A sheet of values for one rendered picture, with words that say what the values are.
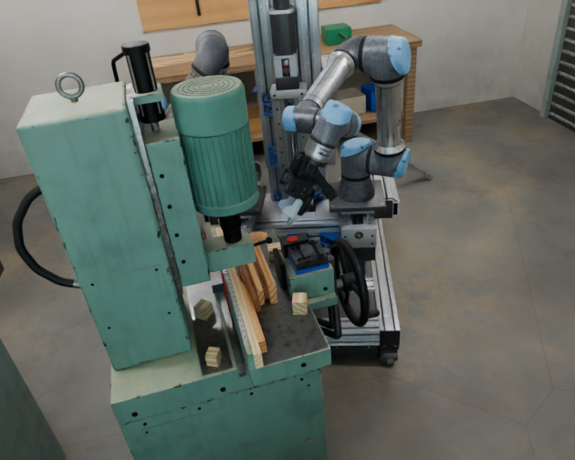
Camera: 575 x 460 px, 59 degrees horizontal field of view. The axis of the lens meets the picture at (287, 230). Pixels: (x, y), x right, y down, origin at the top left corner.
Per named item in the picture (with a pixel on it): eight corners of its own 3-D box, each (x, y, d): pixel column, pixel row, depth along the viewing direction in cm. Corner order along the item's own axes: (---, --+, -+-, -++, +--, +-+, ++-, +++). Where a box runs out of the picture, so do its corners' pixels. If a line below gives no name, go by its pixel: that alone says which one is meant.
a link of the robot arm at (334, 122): (359, 111, 133) (349, 110, 125) (340, 149, 137) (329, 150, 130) (334, 98, 135) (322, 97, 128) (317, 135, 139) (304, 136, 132)
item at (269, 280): (277, 302, 143) (275, 283, 139) (271, 304, 143) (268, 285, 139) (260, 258, 161) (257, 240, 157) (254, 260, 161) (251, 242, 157)
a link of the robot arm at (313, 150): (329, 141, 139) (339, 152, 132) (322, 156, 141) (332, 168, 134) (306, 133, 136) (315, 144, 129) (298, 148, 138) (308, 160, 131)
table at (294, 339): (366, 355, 132) (366, 339, 128) (253, 388, 126) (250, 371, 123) (299, 235, 181) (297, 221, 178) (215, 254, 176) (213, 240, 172)
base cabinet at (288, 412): (332, 501, 185) (323, 370, 146) (174, 554, 174) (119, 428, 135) (297, 403, 221) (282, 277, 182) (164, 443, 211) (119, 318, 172)
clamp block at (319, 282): (335, 293, 149) (334, 269, 144) (291, 304, 146) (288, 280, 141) (319, 265, 161) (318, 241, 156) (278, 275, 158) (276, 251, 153)
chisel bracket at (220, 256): (256, 266, 144) (253, 242, 139) (208, 277, 141) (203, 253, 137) (251, 252, 150) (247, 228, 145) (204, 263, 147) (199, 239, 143)
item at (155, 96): (169, 121, 115) (151, 45, 106) (134, 128, 114) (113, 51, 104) (166, 110, 122) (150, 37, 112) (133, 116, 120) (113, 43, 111)
